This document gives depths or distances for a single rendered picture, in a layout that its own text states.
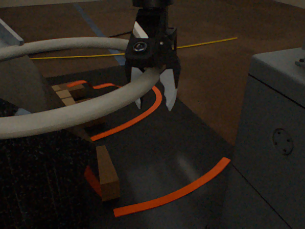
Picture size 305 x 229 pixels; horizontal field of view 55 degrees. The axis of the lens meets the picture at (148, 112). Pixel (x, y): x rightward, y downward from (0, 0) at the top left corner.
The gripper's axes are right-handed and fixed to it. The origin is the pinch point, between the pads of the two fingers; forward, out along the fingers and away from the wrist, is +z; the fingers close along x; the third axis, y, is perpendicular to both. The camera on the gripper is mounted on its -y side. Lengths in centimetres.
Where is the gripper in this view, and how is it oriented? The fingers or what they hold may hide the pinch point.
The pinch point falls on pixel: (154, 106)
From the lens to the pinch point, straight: 58.4
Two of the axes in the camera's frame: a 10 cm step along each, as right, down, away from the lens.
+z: 0.4, 8.8, 4.7
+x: -9.7, -0.7, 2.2
